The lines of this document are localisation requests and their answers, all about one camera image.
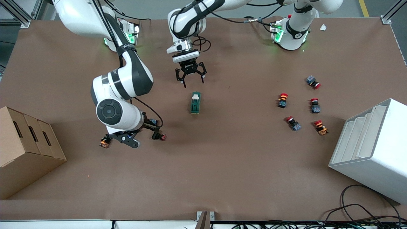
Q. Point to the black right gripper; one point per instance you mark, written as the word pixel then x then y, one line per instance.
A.
pixel 149 125

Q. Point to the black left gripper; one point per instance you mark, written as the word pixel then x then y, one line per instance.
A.
pixel 189 66

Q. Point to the green load switch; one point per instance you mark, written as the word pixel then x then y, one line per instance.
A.
pixel 195 103

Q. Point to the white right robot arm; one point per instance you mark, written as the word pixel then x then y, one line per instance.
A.
pixel 120 86

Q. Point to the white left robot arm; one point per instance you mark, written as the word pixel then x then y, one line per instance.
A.
pixel 292 31

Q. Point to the brown paper table cover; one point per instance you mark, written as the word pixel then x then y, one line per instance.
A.
pixel 222 165

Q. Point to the red push button orange block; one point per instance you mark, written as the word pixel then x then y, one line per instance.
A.
pixel 321 127
pixel 282 100

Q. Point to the red push button grey block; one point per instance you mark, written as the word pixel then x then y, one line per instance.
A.
pixel 315 106
pixel 293 123
pixel 313 82

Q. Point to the brown cardboard box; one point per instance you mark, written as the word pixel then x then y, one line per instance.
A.
pixel 22 152

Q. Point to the white paper scrap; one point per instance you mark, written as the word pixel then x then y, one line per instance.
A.
pixel 323 27

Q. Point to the white stepped rack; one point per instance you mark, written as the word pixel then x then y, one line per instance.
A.
pixel 372 152

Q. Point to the black switch with red knob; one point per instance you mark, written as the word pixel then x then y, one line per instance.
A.
pixel 162 137

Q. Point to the green push button switch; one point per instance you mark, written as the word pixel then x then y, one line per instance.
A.
pixel 153 121

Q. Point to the black orange selector switch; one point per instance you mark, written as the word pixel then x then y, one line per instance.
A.
pixel 104 142

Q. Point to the metal bracket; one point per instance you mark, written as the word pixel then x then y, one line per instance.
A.
pixel 205 218

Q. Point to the white table edge rail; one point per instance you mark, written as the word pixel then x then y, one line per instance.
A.
pixel 79 224

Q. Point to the aluminium frame profile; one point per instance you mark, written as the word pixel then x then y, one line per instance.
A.
pixel 19 14
pixel 392 12

